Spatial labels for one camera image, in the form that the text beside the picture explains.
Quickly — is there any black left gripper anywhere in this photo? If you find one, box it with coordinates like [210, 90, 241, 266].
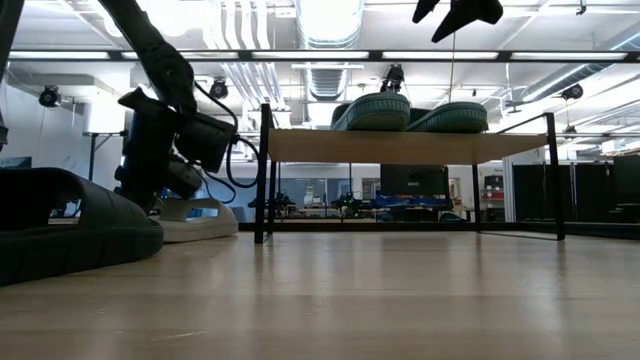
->
[115, 87, 204, 214]

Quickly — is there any grey rubber slide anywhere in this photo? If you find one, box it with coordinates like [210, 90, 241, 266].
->
[148, 196, 240, 244]

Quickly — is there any teal rubber slide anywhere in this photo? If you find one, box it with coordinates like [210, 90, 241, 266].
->
[405, 101, 490, 135]
[330, 91, 412, 133]

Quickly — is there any black rubber slide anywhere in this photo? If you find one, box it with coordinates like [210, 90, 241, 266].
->
[0, 167, 165, 288]

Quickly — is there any background high table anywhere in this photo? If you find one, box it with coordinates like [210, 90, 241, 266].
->
[81, 130, 126, 182]

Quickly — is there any black round ceiling fixture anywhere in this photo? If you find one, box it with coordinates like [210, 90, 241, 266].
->
[561, 82, 585, 102]
[38, 85, 62, 109]
[208, 78, 230, 101]

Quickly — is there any black overhead rig beam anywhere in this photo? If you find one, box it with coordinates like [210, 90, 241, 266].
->
[0, 48, 640, 65]

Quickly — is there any black background monitor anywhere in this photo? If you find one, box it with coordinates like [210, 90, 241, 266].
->
[379, 164, 450, 200]

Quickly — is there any black room partition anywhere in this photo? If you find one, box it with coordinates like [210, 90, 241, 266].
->
[511, 154, 640, 224]

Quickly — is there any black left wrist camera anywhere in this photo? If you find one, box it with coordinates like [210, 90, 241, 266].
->
[173, 111, 237, 174]

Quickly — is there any black overhead camera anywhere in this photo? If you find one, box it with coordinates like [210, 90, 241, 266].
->
[380, 63, 406, 95]

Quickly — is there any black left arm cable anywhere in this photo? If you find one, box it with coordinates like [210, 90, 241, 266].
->
[192, 79, 262, 206]

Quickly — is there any wooden shelf with black frame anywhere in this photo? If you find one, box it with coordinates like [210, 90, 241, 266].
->
[253, 102, 567, 245]

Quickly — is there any black table rig frame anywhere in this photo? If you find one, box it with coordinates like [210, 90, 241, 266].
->
[238, 221, 640, 234]

